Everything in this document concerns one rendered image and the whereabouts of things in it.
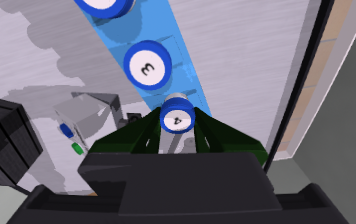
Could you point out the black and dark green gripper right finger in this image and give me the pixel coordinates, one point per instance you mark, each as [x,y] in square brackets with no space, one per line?
[224,138]

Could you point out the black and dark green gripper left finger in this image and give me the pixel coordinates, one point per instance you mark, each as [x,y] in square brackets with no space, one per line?
[133,137]

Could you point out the blue tube rack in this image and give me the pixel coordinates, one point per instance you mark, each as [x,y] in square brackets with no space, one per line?
[153,20]

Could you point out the blue screw cap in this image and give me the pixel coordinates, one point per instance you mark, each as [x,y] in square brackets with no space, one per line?
[177,115]
[105,9]
[148,65]

